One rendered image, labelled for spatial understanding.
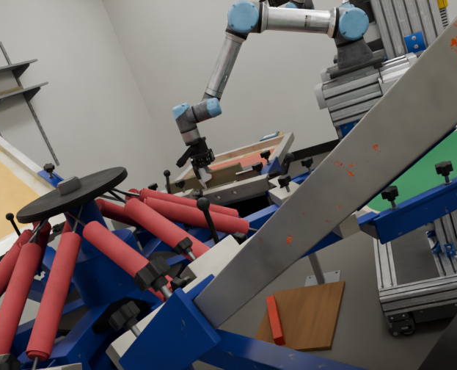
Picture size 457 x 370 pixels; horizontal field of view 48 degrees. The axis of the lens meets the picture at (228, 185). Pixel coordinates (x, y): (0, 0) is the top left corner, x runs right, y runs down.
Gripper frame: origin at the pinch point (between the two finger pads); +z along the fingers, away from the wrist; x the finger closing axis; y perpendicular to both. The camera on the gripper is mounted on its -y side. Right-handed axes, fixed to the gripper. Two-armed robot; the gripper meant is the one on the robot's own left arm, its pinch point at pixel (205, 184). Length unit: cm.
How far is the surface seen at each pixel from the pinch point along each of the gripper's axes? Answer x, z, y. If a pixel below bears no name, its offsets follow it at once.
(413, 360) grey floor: -2, 101, 62
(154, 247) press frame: -62, -1, 3
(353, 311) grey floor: 43, 101, 34
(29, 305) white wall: 73, 73, -199
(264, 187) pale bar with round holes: -25.5, 0.1, 32.8
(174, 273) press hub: -83, -1, 19
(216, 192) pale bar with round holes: -25.6, -2.7, 14.3
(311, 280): 84, 100, 6
